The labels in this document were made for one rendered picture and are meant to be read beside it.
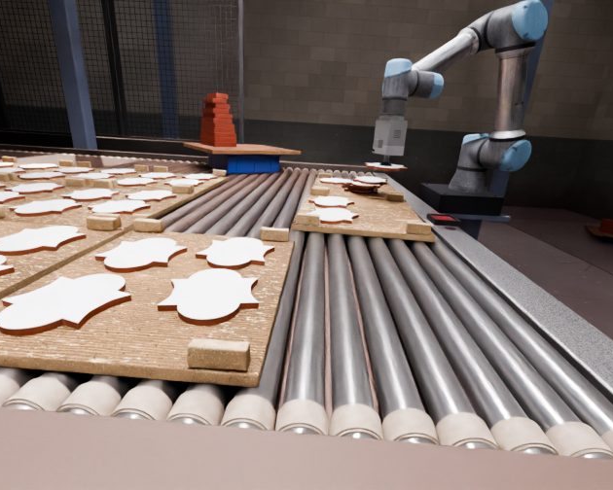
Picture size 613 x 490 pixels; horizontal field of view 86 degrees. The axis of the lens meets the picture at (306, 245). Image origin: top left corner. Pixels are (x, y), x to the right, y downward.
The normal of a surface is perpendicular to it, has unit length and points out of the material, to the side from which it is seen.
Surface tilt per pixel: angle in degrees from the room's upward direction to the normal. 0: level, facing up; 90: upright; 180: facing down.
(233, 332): 0
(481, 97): 90
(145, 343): 0
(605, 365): 0
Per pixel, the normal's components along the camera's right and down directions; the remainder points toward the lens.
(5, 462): 0.06, -0.94
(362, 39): 0.00, 0.33
